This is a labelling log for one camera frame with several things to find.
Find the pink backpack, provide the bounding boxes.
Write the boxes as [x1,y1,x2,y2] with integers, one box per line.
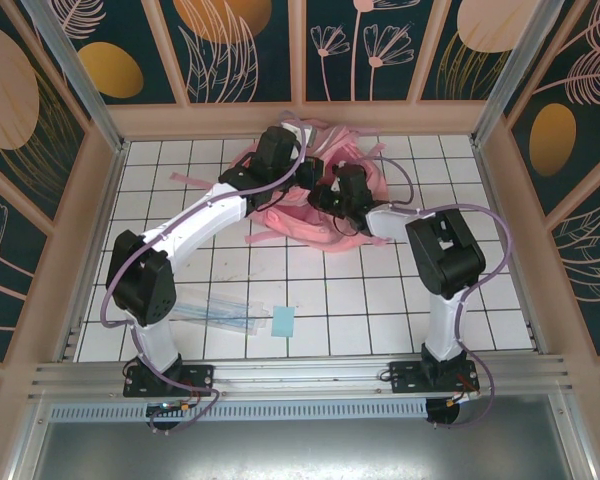
[169,118,394,254]

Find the light blue notepad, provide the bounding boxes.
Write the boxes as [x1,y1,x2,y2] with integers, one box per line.
[270,305,297,339]

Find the clear plastic pen pouch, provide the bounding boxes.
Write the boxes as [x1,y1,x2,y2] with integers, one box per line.
[172,294,272,337]

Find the grey metal sheet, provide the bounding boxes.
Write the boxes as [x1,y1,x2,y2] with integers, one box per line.
[9,419,596,480]

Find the aluminium table side rail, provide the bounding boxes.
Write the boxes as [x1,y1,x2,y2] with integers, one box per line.
[54,142,129,362]
[472,142,549,357]

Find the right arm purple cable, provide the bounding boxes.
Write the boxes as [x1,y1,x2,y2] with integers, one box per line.
[374,157,514,431]

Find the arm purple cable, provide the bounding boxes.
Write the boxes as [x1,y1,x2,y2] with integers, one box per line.
[102,112,326,436]
[374,157,514,431]

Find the aluminium mounting rail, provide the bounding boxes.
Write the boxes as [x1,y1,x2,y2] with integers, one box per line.
[27,354,576,401]

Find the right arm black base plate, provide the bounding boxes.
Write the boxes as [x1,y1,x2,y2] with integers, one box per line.
[388,360,481,394]

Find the aluminium frame post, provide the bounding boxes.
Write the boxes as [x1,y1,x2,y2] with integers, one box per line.
[19,0,126,154]
[472,0,571,146]

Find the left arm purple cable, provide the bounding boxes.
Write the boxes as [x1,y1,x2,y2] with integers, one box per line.
[102,112,326,436]

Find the slotted grey cable duct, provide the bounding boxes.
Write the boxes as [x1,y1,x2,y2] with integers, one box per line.
[47,399,431,421]

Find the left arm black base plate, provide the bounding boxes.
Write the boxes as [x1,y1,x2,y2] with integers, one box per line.
[123,363,216,399]

